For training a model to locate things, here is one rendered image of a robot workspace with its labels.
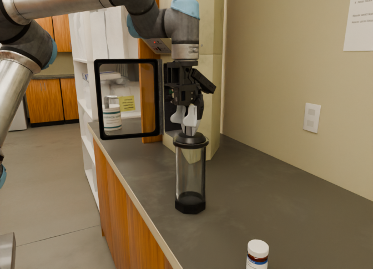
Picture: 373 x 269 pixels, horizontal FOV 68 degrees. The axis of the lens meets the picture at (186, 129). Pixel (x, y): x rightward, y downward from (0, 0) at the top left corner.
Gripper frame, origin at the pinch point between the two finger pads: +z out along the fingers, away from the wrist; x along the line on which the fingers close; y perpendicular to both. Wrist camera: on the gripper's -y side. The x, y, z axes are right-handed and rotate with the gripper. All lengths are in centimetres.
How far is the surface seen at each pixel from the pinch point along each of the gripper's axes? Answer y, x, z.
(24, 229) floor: 20, -180, 119
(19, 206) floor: 15, -224, 119
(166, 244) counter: 17.1, 9.6, 25.5
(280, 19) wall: -64, -11, -37
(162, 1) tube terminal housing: -30, -52, -45
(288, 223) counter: -14.7, 25.8, 25.5
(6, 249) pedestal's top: 48, -15, 25
